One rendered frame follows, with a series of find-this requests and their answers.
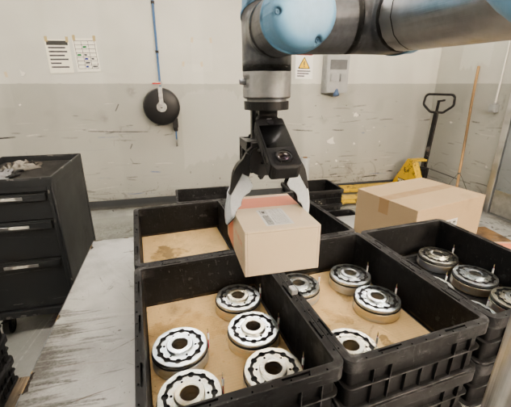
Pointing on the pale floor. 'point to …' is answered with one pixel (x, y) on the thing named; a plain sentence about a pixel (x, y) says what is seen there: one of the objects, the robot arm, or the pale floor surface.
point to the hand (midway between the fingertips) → (269, 222)
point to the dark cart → (35, 235)
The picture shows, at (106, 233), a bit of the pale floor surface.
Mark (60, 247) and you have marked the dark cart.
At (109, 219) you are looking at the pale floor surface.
